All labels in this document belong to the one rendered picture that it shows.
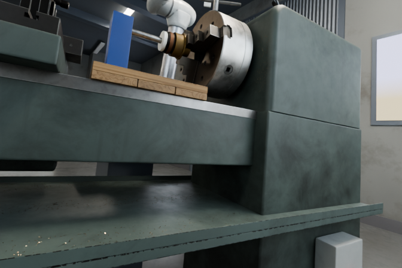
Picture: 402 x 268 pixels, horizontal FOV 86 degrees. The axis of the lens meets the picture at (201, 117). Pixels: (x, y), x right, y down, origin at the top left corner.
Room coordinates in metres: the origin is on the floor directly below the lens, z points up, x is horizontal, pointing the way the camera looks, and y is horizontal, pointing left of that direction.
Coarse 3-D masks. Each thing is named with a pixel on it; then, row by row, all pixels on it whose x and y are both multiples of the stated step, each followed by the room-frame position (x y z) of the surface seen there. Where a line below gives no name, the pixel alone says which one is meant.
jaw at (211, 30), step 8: (200, 32) 0.70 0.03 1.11; (208, 32) 0.67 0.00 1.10; (216, 32) 0.67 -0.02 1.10; (224, 32) 0.67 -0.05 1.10; (192, 40) 0.71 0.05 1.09; (200, 40) 0.69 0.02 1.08; (208, 40) 0.69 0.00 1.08; (216, 40) 0.69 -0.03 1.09; (192, 48) 0.74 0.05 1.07; (200, 48) 0.74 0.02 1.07; (208, 48) 0.74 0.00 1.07
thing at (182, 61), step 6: (180, 60) 0.76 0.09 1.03; (186, 60) 0.77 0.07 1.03; (192, 60) 0.78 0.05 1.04; (180, 66) 0.80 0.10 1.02; (186, 66) 0.78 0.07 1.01; (192, 66) 0.79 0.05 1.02; (198, 66) 0.80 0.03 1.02; (180, 72) 0.79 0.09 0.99; (186, 72) 0.78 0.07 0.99; (192, 72) 0.79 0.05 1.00; (186, 78) 0.79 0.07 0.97; (192, 78) 0.80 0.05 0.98
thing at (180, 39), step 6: (168, 36) 0.70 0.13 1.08; (174, 36) 0.71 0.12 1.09; (180, 36) 0.71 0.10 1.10; (168, 42) 0.70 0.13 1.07; (174, 42) 0.71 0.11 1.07; (180, 42) 0.71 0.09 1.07; (186, 42) 0.72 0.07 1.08; (168, 48) 0.71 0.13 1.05; (174, 48) 0.71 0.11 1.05; (180, 48) 0.72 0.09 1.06; (186, 48) 0.74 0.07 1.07; (168, 54) 0.76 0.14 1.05; (174, 54) 0.74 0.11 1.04; (180, 54) 0.74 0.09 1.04; (186, 54) 0.76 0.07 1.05
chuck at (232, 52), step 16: (208, 16) 0.76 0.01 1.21; (224, 16) 0.70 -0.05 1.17; (240, 32) 0.70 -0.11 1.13; (224, 48) 0.67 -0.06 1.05; (240, 48) 0.70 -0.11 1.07; (208, 64) 0.73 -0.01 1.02; (224, 64) 0.69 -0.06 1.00; (240, 64) 0.71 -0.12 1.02; (208, 80) 0.73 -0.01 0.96; (224, 80) 0.73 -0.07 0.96; (208, 96) 0.84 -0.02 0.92
